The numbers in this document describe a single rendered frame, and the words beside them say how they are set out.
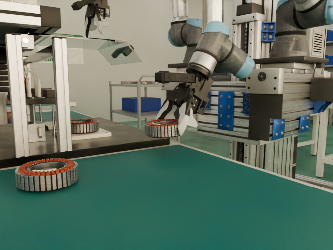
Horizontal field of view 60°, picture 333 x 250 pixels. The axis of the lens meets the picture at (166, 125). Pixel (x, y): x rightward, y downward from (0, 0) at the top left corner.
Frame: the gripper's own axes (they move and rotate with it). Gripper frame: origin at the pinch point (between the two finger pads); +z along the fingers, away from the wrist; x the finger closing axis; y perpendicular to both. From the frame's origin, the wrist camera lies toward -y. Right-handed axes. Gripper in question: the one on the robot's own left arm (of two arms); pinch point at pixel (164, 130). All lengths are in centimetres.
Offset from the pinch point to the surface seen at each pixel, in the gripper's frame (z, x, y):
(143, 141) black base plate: 4.8, 8.1, 0.3
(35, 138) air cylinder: 17.4, 24.3, -23.8
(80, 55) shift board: -131, 559, 93
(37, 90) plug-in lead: 4.6, 25.2, -29.6
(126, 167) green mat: 13.2, -7.6, -10.2
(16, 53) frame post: 0.4, 8.4, -39.7
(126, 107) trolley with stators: -44, 293, 121
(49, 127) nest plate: 13.6, 44.7, -16.9
